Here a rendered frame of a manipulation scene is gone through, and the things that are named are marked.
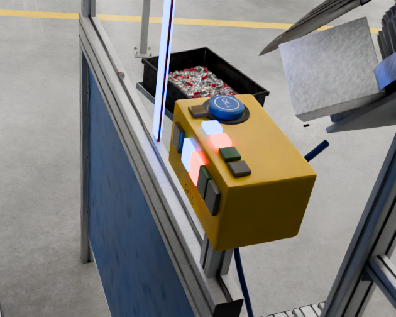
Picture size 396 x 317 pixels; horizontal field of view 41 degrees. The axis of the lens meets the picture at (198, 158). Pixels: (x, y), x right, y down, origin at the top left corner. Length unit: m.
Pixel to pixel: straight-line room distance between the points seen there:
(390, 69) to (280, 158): 0.36
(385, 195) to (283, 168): 0.59
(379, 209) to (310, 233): 1.00
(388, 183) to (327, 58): 0.30
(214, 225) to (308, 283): 1.40
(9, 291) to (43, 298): 0.11
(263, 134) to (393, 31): 0.39
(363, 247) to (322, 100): 0.40
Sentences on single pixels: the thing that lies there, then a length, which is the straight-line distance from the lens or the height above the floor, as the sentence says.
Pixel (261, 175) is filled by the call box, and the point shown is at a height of 1.07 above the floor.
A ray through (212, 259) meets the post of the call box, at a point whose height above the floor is 0.90.
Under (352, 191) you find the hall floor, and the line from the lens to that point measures 2.38.
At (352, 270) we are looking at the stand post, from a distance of 1.24.
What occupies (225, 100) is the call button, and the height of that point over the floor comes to 1.08.
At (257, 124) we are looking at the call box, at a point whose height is 1.07.
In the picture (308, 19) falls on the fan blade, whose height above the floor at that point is 1.00.
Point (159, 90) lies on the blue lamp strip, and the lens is 0.86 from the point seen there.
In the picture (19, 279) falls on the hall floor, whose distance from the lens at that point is 1.83.
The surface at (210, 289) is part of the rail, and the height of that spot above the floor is 0.86.
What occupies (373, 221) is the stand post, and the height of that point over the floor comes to 0.68.
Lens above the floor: 1.38
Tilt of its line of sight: 36 degrees down
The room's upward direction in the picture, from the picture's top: 9 degrees clockwise
